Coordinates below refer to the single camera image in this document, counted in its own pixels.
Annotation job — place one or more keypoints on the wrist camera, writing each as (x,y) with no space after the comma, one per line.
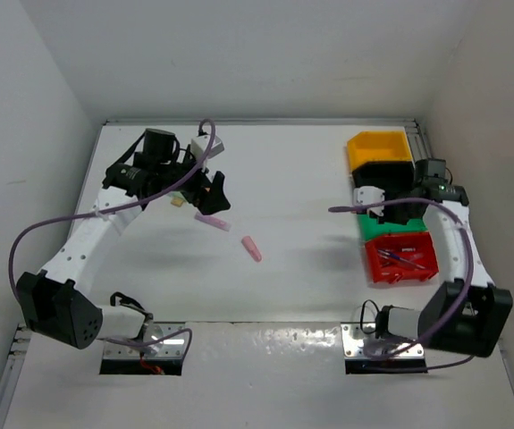
(369,195)
(199,144)

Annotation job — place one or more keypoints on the purple highlighter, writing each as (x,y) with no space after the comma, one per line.
(213,221)

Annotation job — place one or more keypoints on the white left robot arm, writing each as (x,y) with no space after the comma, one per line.
(55,300)

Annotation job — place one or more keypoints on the red bin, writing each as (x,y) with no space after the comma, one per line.
(389,271)

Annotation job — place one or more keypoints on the blue gel pen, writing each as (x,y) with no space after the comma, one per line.
(391,256)

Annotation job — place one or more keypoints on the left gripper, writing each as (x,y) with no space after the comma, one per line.
(206,202)

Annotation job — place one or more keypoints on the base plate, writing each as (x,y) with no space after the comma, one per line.
(159,341)
(354,341)

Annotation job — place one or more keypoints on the left base plate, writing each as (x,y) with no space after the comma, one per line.
(159,341)

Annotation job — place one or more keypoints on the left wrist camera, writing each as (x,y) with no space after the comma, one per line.
(199,144)

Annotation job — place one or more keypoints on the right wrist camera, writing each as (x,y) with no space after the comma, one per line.
(369,195)

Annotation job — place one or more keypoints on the green bin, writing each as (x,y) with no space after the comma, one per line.
(371,229)

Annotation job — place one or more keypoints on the black bin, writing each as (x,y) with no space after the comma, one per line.
(394,177)

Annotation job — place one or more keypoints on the yellow bin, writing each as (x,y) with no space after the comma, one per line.
(377,146)

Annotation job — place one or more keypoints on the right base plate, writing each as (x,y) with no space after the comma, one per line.
(354,341)

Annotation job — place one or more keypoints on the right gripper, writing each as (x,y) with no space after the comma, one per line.
(386,217)

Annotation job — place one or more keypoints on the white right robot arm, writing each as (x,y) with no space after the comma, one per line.
(467,313)

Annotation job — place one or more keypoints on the dark red capped pen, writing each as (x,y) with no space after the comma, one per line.
(411,254)

